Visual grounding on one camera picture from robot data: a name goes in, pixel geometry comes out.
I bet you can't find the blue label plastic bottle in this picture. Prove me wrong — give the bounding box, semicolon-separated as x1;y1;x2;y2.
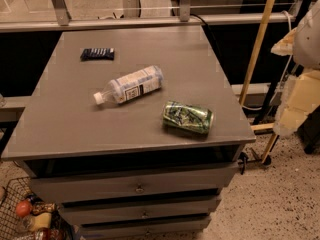
93;65;164;105

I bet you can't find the grey drawer cabinet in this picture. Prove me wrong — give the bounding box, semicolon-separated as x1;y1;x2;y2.
2;26;255;240

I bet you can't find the metal railing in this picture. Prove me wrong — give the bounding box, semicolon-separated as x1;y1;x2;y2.
0;0;298;33

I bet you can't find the green crushed soda can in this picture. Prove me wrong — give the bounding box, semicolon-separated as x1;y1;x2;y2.
162;101;214;135

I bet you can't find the wire basket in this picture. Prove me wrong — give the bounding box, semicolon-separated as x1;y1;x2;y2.
0;177;73;240

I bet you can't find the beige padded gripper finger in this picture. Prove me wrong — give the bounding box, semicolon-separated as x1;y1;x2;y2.
273;69;320;136
271;28;296;56

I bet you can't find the black cable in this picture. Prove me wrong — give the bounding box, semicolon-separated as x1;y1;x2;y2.
189;13;221;52

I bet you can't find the red round fruit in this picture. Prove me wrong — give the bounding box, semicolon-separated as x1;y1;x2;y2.
15;200;32;218

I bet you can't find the yellow item in basket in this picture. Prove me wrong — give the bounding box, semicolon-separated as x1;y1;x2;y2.
29;213;52;232

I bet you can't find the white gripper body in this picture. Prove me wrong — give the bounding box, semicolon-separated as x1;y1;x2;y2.
293;0;320;70

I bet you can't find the yellow wooden ladder frame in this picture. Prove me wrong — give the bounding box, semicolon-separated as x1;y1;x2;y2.
239;0;278;165

